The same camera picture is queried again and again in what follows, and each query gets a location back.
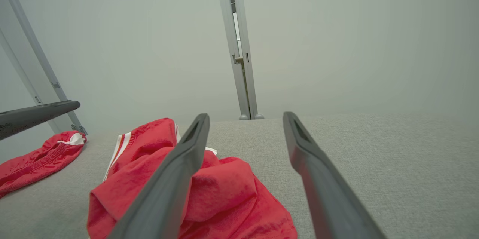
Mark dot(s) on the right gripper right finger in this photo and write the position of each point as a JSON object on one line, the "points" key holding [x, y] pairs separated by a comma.
{"points": [[329, 201]]}

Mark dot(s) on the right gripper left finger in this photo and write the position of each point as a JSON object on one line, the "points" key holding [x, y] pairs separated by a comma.
{"points": [[164, 194]]}

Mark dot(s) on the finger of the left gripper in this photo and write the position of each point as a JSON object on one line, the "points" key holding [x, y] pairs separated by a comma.
{"points": [[33, 117]]}

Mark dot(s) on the red shorts white trim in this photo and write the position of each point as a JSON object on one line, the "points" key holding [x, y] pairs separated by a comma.
{"points": [[30, 164]]}

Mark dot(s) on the red basketball jersey number 23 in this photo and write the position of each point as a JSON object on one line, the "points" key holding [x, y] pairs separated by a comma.
{"points": [[224, 201]]}

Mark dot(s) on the slanted grey aluminium frame post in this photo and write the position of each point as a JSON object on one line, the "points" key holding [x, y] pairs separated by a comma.
{"points": [[43, 82]]}

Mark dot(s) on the grey aluminium partition post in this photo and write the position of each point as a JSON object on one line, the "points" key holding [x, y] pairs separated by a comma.
{"points": [[239, 89], [249, 89]]}

